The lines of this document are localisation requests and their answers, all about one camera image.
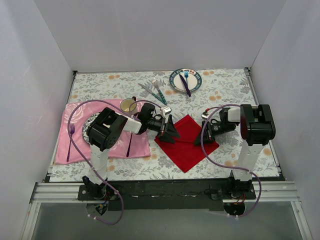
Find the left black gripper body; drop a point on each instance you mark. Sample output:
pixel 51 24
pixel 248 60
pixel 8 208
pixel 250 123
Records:
pixel 164 127

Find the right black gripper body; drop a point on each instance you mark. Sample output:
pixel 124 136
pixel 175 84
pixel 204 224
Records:
pixel 207 132

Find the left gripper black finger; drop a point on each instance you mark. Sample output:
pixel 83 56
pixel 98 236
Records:
pixel 170 130
pixel 167 138

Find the red cloth napkin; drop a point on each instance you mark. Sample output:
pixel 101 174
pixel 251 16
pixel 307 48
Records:
pixel 184 153

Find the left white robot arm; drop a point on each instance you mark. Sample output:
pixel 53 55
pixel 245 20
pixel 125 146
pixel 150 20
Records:
pixel 106 129

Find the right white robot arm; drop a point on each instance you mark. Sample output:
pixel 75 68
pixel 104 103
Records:
pixel 257 128

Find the pink floral placemat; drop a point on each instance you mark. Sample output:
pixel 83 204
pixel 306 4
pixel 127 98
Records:
pixel 140 147

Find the cream enamel mug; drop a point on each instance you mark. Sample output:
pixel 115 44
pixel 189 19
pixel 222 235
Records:
pixel 129 106

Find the purple knife on plate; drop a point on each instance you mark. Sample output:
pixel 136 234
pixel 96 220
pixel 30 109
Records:
pixel 185 85

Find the purple spoon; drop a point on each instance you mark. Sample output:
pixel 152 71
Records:
pixel 129 146

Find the white plate blue rim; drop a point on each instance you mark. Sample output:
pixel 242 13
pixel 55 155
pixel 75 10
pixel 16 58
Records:
pixel 194 80

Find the blue fork on plate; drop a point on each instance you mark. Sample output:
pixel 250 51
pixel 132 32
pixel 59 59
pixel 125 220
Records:
pixel 186 75

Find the blue floral plate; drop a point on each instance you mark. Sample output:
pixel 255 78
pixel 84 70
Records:
pixel 86 125

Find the purple fork on placemat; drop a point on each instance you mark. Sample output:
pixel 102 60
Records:
pixel 72 131

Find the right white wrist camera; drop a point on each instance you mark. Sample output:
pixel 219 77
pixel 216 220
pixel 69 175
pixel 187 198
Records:
pixel 205 114

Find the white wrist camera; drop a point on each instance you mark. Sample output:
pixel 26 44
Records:
pixel 205 114
pixel 165 111

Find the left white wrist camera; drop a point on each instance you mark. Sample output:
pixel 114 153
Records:
pixel 165 111

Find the teal handled knife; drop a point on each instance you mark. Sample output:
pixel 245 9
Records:
pixel 158 97

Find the teal handled fork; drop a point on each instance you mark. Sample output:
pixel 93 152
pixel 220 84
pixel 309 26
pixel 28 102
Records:
pixel 155 83

